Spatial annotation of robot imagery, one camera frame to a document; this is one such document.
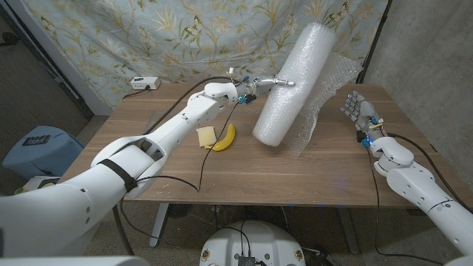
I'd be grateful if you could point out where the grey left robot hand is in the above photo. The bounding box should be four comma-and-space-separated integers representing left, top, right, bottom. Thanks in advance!
236, 75, 296, 105

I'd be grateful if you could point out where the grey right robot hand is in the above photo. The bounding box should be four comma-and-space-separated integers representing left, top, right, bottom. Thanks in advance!
339, 90, 385, 143

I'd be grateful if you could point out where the clear bubble wrap roll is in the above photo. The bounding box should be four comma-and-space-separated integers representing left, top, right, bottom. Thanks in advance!
252, 21, 363, 158

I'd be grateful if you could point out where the yellow toy banana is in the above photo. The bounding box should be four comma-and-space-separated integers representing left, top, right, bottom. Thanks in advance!
204, 123, 237, 152

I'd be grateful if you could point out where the pale yellow sponge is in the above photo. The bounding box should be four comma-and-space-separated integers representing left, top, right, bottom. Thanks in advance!
195, 126, 219, 148

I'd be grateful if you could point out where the black backdrop stand pole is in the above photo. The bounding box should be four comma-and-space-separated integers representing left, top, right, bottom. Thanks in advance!
355, 0, 392, 84

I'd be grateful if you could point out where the floral printed backdrop cloth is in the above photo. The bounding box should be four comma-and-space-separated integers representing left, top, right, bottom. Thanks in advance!
21, 0, 389, 108

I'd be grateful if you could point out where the white power box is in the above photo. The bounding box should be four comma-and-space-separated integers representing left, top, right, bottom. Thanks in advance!
129, 76, 162, 91

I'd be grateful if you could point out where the grey table leg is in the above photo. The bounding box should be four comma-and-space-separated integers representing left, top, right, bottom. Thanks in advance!
338, 206, 361, 255

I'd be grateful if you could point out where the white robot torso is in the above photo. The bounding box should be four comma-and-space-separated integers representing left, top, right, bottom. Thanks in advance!
199, 220, 307, 266

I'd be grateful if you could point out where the white table leg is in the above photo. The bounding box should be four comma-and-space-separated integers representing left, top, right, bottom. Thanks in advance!
149, 202, 170, 248

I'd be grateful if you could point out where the blue plastic bin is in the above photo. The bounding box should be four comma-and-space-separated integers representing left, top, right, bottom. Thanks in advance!
1, 125, 85, 181

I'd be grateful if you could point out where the black patterned card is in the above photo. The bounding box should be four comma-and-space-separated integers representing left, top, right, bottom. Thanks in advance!
22, 134, 52, 147

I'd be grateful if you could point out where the white box with yellow button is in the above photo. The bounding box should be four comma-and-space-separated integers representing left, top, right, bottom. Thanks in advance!
14, 176, 62, 195

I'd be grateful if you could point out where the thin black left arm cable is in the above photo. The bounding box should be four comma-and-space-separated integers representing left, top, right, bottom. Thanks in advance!
120, 103, 239, 241

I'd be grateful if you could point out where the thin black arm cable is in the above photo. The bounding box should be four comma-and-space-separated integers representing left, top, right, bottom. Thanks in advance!
365, 146, 443, 266
120, 103, 239, 241

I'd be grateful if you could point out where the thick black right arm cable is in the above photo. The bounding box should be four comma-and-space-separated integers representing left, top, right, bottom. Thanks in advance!
386, 132, 473, 214

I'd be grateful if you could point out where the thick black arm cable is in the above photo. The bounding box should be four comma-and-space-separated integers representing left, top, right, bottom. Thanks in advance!
386, 132, 473, 214
112, 75, 237, 256

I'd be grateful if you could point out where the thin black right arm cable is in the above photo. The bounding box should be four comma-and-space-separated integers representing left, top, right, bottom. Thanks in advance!
365, 146, 443, 266

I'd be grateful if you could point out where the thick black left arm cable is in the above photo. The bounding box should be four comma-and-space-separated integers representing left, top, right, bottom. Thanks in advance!
112, 75, 237, 256

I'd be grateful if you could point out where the black power box cable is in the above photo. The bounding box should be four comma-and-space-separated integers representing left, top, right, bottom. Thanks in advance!
123, 85, 151, 100

